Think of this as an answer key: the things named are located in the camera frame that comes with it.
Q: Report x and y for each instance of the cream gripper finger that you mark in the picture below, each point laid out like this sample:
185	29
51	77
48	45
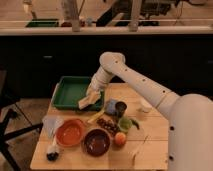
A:
93	98
83	103

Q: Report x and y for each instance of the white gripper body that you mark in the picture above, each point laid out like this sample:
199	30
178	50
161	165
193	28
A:
91	91

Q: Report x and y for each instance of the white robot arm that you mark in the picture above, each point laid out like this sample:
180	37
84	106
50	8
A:
190	117

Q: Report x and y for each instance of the orange bowl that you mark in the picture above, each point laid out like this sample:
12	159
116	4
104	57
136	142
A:
70	133

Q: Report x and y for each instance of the dark purple bowl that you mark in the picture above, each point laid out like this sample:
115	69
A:
96	142

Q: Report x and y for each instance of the blue cup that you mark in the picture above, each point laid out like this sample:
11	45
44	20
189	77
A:
110	107

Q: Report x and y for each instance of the yellow banana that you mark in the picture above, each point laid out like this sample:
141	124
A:
95	117

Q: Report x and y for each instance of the green plastic tray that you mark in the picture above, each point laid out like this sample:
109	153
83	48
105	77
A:
69	91

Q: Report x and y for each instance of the bunch of dark grapes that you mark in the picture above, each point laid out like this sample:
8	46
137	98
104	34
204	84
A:
108	125

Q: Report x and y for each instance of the green cup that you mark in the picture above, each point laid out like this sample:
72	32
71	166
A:
124	124

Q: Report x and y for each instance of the green chili pepper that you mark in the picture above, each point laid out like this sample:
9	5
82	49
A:
135	123

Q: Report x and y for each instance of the orange fruit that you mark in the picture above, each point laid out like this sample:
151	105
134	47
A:
120	139

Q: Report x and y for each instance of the white cup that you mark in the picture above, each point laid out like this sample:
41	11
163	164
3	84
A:
145	106

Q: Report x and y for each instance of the green bin in background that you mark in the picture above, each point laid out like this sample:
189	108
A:
43	23

